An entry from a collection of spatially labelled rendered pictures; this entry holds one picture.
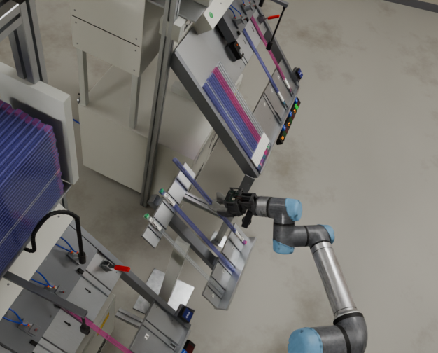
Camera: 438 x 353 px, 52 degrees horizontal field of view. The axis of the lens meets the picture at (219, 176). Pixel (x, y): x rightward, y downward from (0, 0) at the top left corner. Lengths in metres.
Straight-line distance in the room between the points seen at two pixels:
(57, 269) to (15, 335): 0.19
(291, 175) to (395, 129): 1.07
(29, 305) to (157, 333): 0.53
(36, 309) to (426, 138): 3.23
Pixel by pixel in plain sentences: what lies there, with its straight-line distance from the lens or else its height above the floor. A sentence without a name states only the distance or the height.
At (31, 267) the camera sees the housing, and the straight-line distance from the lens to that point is 1.28.
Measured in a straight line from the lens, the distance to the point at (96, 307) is 1.49.
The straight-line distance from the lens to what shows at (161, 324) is 1.68.
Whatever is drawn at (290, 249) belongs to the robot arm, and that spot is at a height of 1.07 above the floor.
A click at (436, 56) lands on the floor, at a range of 4.73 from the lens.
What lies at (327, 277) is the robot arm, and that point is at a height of 1.11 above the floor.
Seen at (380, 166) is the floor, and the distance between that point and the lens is 3.47.
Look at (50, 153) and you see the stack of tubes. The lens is 1.01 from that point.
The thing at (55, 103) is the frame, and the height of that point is 1.70.
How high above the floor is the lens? 2.42
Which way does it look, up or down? 56 degrees down
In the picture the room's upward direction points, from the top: 22 degrees clockwise
